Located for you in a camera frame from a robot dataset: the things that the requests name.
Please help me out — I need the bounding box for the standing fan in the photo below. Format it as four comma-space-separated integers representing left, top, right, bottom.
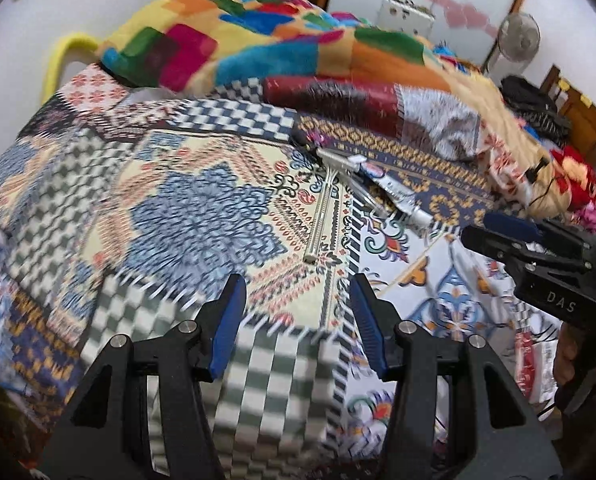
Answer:
485, 12, 540, 73

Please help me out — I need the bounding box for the red plush toy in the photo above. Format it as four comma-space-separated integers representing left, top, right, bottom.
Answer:
552, 144, 596, 213

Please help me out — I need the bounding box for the black cable with clip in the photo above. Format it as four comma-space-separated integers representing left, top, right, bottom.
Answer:
524, 156, 553, 207

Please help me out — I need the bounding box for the long silver metal bar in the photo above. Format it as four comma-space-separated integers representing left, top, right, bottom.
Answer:
303, 167, 343, 267

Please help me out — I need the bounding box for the wooden bed headboard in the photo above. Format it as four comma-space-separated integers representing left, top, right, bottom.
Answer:
540, 64, 596, 137

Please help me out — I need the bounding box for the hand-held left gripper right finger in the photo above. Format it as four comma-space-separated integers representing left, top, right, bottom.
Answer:
349, 273, 564, 480

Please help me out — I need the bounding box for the white bag with red print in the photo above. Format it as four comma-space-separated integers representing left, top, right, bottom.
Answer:
515, 327, 560, 393

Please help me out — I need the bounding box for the white and blue tube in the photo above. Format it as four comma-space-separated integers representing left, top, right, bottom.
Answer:
362, 161, 435, 229

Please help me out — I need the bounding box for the person's right hand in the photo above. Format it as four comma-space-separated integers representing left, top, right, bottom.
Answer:
552, 324, 588, 403

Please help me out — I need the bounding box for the black striped clothing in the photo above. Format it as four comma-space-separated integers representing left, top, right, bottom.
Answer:
500, 75, 575, 142

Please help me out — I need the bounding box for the clear plastic pen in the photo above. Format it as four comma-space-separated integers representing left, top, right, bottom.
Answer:
349, 172, 395, 222

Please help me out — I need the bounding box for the small white cabinet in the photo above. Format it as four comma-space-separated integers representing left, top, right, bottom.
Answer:
377, 0, 437, 37

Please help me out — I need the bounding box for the patterned patchwork bedspread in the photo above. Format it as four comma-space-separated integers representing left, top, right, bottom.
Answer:
0, 62, 561, 463

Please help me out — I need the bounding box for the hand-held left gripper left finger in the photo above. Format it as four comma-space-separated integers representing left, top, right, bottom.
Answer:
40, 274, 249, 480

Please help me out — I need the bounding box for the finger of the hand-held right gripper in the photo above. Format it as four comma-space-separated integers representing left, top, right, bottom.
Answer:
459, 225, 595, 276
482, 211, 596, 261

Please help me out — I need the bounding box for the colourful fleece blanket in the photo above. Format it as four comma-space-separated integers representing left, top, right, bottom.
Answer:
99, 0, 571, 211

